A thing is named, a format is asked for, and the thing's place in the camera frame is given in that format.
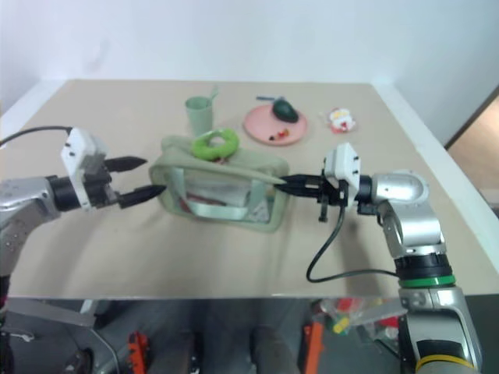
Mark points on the pale green toothbrush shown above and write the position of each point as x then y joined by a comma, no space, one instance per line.
213,93

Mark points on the orange black tool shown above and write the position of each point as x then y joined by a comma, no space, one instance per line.
137,346

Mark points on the dark green avocado toy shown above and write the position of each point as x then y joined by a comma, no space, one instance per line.
284,111

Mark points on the red white santa figure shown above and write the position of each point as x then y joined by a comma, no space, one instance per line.
340,120

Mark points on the pale green plastic cup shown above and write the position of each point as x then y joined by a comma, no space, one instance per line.
199,117

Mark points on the green clear-front zip pouch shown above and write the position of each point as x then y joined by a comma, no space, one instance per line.
202,167

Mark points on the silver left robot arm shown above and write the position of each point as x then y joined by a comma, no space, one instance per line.
23,195

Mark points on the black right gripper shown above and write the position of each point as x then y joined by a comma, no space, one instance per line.
333,192

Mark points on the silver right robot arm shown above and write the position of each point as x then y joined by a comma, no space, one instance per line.
413,218

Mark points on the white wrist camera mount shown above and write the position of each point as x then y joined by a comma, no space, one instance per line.
80,148
343,159

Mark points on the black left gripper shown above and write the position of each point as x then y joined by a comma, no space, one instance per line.
99,183

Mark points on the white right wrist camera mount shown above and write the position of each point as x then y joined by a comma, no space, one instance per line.
343,159

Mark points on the thin blue stick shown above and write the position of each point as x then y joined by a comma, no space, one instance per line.
265,98

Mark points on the small red toy pieces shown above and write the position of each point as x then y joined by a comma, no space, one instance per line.
286,132

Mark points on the orange plastic object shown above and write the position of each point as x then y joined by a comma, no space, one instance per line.
315,343

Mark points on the pink round plate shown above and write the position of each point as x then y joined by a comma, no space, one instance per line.
261,124

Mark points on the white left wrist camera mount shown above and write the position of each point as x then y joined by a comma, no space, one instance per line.
80,148

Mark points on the clear bag of colourful toys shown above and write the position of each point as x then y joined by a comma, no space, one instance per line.
351,315

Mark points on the grey metal stand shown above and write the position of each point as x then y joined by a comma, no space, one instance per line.
50,315

